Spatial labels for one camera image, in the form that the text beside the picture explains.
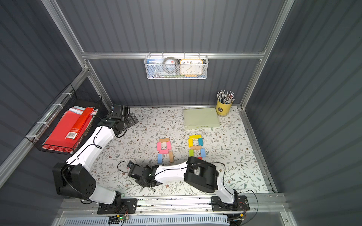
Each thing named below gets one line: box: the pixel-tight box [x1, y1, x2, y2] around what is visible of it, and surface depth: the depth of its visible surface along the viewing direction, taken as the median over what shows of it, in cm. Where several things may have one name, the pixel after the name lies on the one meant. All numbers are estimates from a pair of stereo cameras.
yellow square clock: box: [180, 58, 204, 78], surface depth 90 cm
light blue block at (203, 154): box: [200, 148, 206, 158], surface depth 95 cm
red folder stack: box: [41, 106, 99, 154], surface depth 72 cm
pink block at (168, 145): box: [166, 140, 172, 150], surface depth 101 cm
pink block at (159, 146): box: [156, 142, 162, 152], surface depth 99 cm
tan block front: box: [168, 151, 174, 163], surface depth 93 cm
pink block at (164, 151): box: [159, 149, 169, 154], surface depth 96 cm
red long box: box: [65, 107, 95, 140], surface depth 74 cm
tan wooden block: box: [190, 145, 202, 150], surface depth 98 cm
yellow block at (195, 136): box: [189, 134, 203, 140], surface depth 104 cm
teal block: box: [197, 137, 204, 147], surface depth 101 cm
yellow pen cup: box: [215, 89, 236, 117], surface depth 107 cm
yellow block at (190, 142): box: [188, 138, 193, 148], surface depth 100 cm
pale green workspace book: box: [183, 107, 221, 130], surface depth 111 cm
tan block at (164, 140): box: [158, 137, 170, 143], surface depth 102 cm
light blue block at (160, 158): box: [157, 153, 163, 164], surface depth 93 cm
